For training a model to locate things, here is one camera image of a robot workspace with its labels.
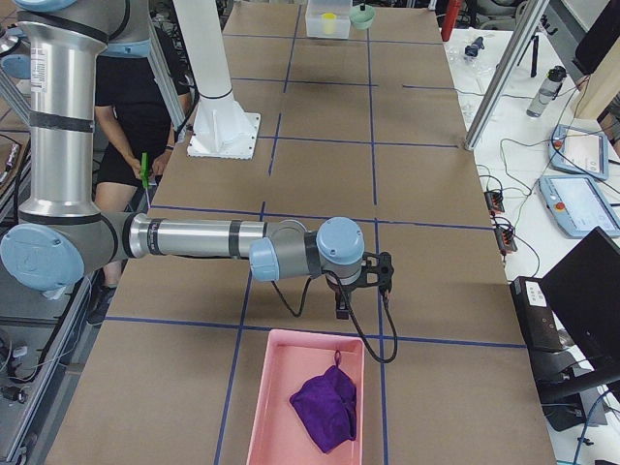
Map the translucent white plastic bin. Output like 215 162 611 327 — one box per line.
305 0 353 40

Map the black monitor with stand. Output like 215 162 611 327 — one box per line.
530 227 619 431

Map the yellow plastic cup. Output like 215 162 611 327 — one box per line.
321 12 337 36

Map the pink plastic tray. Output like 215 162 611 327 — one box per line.
247 329 365 464

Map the grey aluminium post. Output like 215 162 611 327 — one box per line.
464 0 549 151

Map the far blue teach pendant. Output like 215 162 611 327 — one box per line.
548 124 609 181

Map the purple microfiber cloth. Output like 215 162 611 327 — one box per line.
289 351 357 453

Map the near blue teach pendant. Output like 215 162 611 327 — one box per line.
538 174 619 238

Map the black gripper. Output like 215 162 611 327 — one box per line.
325 275 358 319

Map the mint green bowl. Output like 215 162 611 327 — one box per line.
349 4 376 30

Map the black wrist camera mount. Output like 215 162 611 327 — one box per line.
357 252 394 297

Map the clear water bottle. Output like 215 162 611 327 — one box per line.
526 65 568 117

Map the person in black clothes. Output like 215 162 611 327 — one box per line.
85 28 193 326

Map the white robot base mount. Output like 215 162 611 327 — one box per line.
173 0 261 160

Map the blue teach pendant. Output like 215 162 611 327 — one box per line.
538 174 619 238
548 124 609 181

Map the green handheld tool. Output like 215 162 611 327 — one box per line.
139 152 150 189

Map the red fire extinguisher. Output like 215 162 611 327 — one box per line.
441 0 462 42

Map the folded blue umbrella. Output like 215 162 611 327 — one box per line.
464 36 484 59

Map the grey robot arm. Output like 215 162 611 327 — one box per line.
1 1 370 313

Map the black equipment box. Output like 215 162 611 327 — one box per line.
510 276 563 353

